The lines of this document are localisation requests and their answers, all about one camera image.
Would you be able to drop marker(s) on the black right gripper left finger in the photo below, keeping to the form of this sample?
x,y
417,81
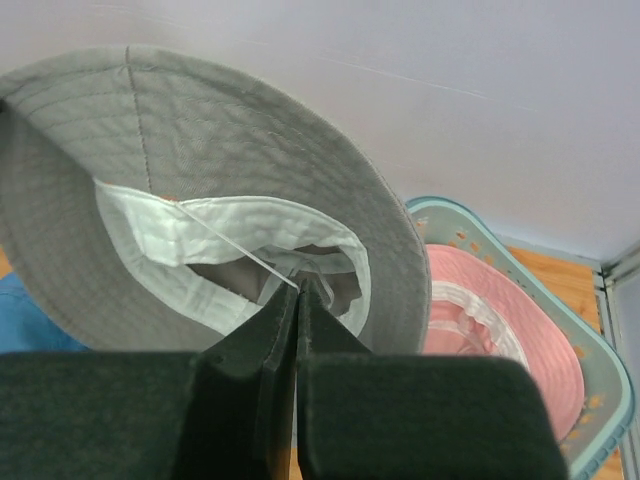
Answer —
x,y
224,413

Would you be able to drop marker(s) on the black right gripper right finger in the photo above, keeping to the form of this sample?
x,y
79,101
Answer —
x,y
361,415

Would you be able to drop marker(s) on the grey hat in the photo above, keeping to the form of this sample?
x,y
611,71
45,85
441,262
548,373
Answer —
x,y
152,201

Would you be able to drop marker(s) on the blue hat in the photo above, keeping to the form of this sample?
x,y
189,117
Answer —
x,y
25,327

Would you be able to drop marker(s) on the dusty pink hat in basket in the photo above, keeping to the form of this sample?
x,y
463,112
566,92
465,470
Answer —
x,y
477,311

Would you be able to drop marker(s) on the grey plastic basket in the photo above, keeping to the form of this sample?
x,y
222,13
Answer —
x,y
610,398

